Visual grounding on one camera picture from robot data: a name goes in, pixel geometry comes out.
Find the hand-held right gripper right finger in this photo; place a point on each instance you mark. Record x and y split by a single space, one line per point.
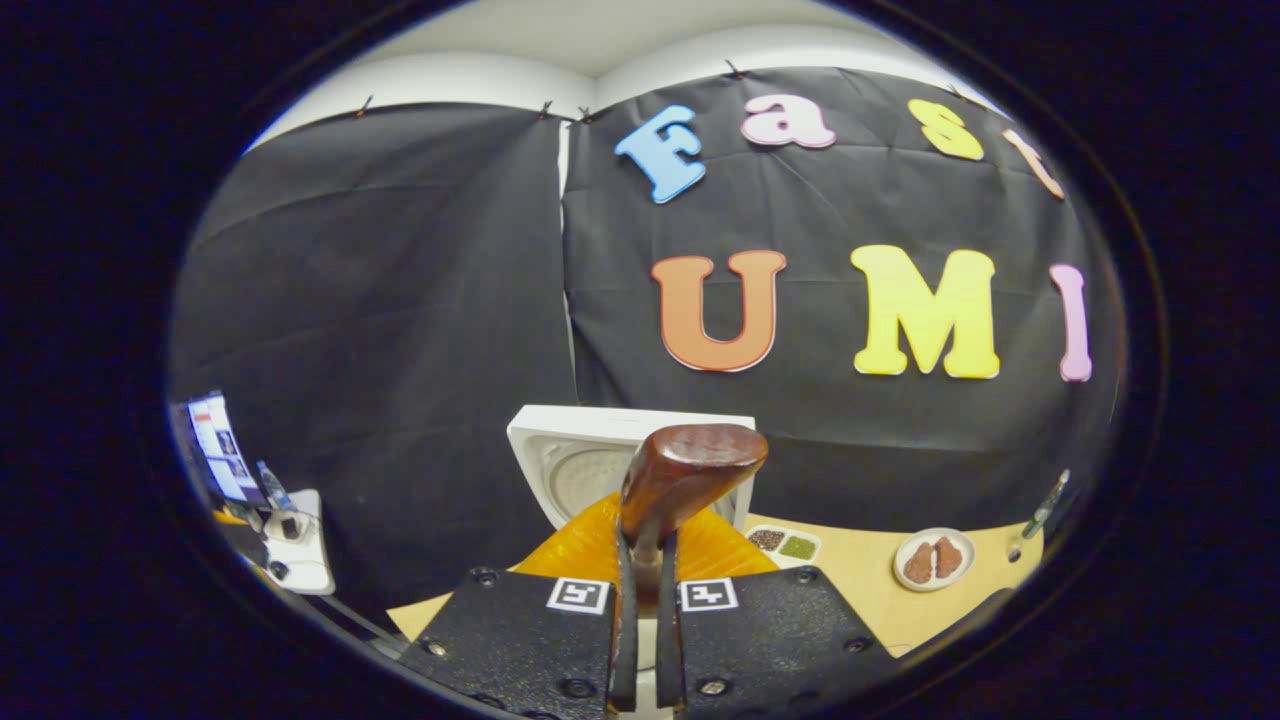
668 640

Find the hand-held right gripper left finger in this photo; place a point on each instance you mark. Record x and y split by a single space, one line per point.
625 640

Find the white rice cooker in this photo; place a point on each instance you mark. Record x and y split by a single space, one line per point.
560 430

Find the white divided grain dish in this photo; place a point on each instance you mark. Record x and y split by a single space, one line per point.
785 546

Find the brown meat piece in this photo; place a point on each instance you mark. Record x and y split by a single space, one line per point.
947 557
918 564

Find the white round plate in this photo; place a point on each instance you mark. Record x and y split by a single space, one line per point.
965 580

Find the white side table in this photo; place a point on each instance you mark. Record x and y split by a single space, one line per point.
310 570

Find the small black device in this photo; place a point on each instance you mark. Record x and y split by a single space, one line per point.
291 527

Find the small clear bottle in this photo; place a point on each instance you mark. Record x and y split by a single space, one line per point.
274 488

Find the clear plastic water bottle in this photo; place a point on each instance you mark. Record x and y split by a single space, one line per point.
1045 505

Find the black backdrop cloth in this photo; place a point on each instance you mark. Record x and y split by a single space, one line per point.
400 300

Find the computer monitor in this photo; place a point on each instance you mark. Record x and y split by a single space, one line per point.
222 450

